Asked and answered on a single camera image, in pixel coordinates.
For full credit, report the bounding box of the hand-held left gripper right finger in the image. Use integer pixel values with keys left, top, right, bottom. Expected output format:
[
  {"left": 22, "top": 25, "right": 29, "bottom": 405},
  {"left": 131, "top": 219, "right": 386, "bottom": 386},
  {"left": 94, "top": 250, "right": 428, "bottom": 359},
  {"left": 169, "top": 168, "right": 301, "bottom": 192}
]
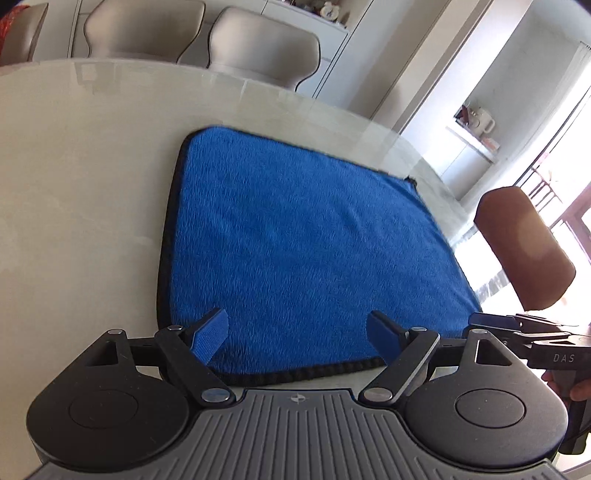
[{"left": 359, "top": 310, "right": 513, "bottom": 408}]

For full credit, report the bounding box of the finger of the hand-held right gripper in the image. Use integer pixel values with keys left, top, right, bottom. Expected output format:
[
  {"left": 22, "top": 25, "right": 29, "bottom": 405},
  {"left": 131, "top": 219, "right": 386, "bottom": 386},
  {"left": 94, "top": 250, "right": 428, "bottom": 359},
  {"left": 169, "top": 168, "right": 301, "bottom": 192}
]
[{"left": 468, "top": 312, "right": 575, "bottom": 334}]

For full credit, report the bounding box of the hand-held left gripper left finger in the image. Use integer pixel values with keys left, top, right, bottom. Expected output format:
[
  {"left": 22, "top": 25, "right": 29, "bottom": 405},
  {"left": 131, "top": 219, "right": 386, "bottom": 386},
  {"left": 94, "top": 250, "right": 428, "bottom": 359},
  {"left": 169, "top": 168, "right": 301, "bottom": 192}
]
[{"left": 78, "top": 308, "right": 236, "bottom": 408}]

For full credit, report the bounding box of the blue towel with black edge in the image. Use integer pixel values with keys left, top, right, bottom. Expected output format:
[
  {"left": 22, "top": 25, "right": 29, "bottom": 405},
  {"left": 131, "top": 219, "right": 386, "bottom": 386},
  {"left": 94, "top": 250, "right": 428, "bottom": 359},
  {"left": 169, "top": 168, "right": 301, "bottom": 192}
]
[{"left": 157, "top": 126, "right": 483, "bottom": 387}]

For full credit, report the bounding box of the person's right hand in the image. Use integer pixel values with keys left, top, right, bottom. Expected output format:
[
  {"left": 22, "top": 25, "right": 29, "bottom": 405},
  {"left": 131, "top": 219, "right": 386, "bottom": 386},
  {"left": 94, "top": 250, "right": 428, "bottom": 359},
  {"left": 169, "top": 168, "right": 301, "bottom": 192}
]
[{"left": 541, "top": 368, "right": 591, "bottom": 403}]

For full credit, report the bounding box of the dark balcony railing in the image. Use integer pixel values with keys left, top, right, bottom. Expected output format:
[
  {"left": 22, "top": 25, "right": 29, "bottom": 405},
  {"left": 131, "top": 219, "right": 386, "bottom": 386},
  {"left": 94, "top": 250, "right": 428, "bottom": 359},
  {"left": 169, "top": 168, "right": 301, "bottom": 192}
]
[{"left": 516, "top": 152, "right": 591, "bottom": 232}]

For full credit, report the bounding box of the white kettle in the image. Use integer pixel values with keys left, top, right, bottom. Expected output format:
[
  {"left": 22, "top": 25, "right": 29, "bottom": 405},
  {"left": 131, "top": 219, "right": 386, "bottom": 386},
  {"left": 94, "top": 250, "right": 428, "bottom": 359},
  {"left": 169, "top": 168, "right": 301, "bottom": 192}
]
[{"left": 470, "top": 107, "right": 497, "bottom": 134}]

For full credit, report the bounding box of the white cabinet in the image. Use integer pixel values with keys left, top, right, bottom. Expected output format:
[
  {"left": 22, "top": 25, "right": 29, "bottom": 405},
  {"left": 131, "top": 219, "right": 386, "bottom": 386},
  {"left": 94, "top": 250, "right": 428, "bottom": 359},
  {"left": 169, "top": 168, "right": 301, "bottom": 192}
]
[{"left": 259, "top": 0, "right": 354, "bottom": 99}]

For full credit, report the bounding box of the beige dining chair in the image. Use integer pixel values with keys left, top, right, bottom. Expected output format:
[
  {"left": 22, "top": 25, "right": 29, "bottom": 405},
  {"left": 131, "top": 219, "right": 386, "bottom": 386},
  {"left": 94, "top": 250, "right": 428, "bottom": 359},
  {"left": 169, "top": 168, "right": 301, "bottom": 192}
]
[
  {"left": 206, "top": 7, "right": 321, "bottom": 93},
  {"left": 0, "top": 2, "right": 49, "bottom": 66},
  {"left": 83, "top": 0, "right": 207, "bottom": 63}
]

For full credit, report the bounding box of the red patterned cushion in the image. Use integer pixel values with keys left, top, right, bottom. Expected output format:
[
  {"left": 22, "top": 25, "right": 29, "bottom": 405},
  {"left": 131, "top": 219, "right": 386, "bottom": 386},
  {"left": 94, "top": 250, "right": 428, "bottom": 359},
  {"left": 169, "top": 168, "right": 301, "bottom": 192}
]
[{"left": 0, "top": 4, "right": 35, "bottom": 54}]

